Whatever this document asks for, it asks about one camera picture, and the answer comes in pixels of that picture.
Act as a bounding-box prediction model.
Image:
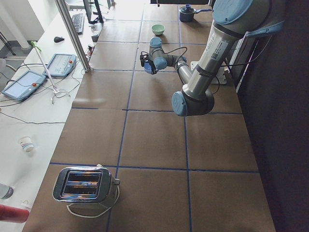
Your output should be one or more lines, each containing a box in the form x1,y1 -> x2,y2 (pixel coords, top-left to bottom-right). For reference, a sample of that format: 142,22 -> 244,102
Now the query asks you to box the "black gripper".
148,59 -> 157,74

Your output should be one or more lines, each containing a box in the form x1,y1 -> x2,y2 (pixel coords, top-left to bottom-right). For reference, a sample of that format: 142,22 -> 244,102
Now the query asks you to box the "green bowl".
151,24 -> 165,36

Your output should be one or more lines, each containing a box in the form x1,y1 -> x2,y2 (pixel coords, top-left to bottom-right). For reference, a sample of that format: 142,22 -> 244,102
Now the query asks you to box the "blue bowl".
144,63 -> 153,74

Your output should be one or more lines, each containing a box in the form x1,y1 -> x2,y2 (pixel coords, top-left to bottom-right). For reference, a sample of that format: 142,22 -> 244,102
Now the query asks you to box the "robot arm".
140,0 -> 286,116

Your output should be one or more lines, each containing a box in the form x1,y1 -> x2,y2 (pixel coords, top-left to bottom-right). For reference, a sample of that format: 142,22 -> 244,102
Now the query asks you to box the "blue saucepan with lid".
179,4 -> 212,22

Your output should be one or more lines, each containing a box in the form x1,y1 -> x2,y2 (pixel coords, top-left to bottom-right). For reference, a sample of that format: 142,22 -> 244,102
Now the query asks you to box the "black monitor stand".
83,0 -> 104,25

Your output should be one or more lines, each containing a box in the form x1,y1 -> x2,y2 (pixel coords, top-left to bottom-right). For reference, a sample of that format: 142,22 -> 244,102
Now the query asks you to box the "black keyboard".
72,14 -> 84,34

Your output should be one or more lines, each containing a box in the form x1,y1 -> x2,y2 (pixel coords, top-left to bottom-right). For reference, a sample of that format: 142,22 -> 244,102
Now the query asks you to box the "far teach pendant tablet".
47,54 -> 76,79

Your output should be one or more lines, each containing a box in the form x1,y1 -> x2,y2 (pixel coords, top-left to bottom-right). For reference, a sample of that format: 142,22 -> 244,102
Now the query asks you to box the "teach pendant tablet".
1,70 -> 46,102
47,54 -> 76,79

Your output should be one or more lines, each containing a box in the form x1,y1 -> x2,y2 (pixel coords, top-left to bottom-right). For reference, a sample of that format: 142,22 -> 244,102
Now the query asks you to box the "black computer mouse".
54,36 -> 65,43

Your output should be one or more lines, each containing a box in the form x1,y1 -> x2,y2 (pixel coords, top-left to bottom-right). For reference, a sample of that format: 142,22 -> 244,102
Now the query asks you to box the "reacher grabber stick tool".
30,41 -> 71,104

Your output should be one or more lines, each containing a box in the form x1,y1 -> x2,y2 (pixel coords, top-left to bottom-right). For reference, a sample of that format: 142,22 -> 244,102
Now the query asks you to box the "near teach pendant tablet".
1,70 -> 46,102

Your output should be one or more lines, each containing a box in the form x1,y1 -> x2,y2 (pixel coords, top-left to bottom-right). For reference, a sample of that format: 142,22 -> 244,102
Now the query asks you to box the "silver toaster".
53,166 -> 120,210

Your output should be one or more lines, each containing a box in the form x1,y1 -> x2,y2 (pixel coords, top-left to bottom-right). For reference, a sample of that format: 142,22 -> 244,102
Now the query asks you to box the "white paper cup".
18,136 -> 34,152

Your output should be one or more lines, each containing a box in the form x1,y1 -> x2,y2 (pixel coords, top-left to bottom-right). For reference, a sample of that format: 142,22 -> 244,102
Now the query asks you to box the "red bottle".
0,204 -> 29,223

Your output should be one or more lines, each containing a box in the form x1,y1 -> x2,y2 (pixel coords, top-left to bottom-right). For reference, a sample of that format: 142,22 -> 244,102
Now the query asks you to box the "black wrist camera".
140,51 -> 150,68

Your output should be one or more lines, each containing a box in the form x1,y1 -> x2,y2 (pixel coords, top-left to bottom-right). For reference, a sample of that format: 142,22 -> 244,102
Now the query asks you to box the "aluminium frame post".
55,0 -> 91,73

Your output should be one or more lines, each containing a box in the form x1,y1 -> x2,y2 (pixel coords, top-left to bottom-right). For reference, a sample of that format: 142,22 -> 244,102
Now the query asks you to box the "white toaster cord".
66,186 -> 121,219

